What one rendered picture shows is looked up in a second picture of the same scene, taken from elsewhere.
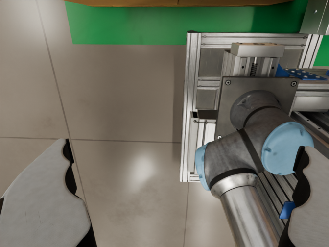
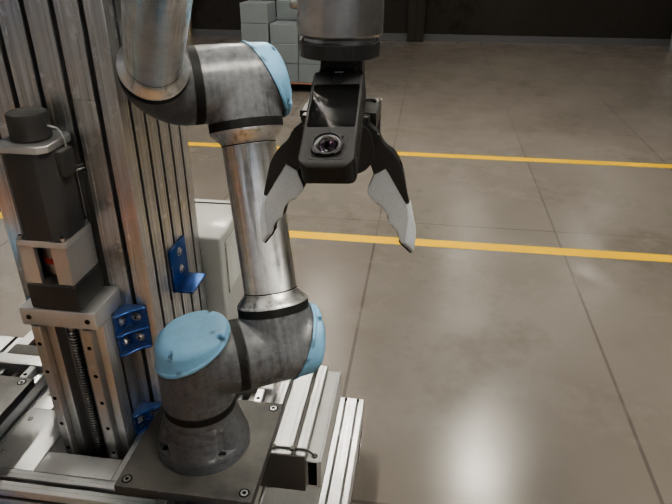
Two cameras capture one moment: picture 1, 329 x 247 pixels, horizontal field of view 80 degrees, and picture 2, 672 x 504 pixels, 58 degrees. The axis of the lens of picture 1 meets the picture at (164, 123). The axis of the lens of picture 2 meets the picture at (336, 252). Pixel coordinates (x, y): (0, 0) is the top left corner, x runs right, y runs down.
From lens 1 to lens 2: 0.51 m
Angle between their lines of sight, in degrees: 36
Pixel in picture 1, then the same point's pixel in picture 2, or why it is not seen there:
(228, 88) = (245, 482)
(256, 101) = (203, 444)
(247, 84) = (208, 486)
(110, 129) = not seen: outside the picture
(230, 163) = (274, 327)
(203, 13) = not seen: outside the picture
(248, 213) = (266, 259)
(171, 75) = not seen: outside the picture
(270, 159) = (218, 327)
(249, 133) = (236, 372)
